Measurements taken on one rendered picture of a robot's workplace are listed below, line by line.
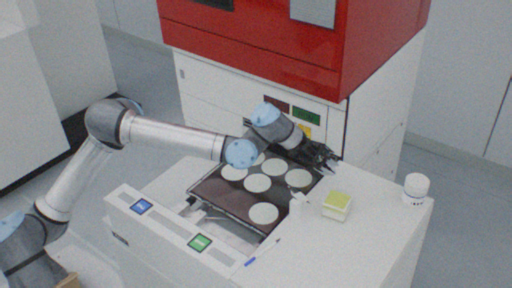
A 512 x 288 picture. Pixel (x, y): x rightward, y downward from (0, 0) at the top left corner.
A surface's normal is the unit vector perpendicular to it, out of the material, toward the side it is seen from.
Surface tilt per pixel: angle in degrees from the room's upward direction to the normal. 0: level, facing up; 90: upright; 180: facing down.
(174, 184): 0
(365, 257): 0
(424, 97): 90
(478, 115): 90
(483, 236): 0
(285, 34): 90
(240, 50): 90
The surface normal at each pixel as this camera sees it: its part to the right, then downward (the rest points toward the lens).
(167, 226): -0.04, -0.79
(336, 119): -0.60, 0.51
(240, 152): -0.11, 0.11
